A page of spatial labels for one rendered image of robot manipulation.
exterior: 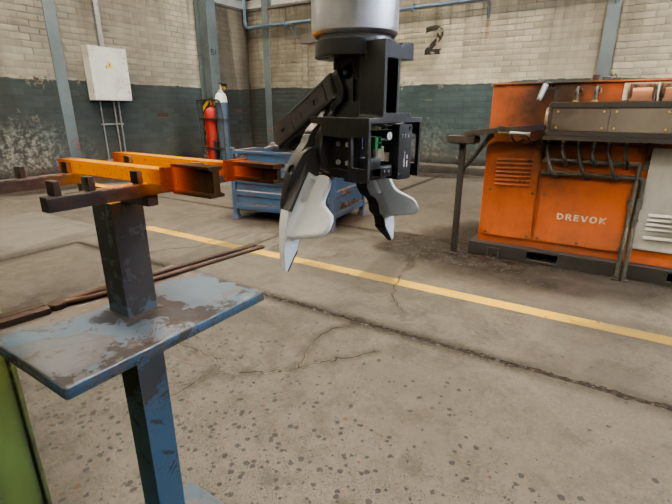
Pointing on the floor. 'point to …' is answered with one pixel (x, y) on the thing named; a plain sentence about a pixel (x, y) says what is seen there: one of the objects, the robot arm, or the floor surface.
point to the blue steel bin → (338, 204)
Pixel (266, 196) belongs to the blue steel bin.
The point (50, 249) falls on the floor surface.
